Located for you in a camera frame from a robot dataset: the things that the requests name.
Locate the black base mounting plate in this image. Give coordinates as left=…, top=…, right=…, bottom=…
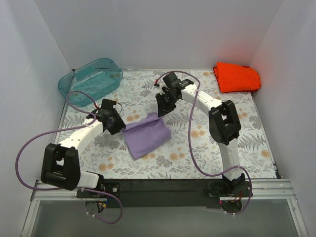
left=77, top=179, right=242, bottom=209

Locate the aluminium frame rail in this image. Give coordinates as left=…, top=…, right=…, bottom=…
left=31, top=179, right=297, bottom=202

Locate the floral patterned table mat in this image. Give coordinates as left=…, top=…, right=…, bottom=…
left=49, top=70, right=277, bottom=180

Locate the purple t shirt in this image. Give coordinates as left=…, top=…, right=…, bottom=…
left=122, top=113, right=171, bottom=160

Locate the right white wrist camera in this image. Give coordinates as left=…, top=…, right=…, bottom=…
left=158, top=82, right=170, bottom=94

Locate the teal transparent plastic bin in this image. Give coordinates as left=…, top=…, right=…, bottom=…
left=58, top=58, right=123, bottom=107

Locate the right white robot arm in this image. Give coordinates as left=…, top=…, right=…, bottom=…
left=154, top=71, right=245, bottom=196

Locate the folded orange t shirt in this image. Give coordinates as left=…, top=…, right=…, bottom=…
left=213, top=62, right=261, bottom=93

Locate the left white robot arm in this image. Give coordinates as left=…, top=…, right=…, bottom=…
left=41, top=99, right=126, bottom=198

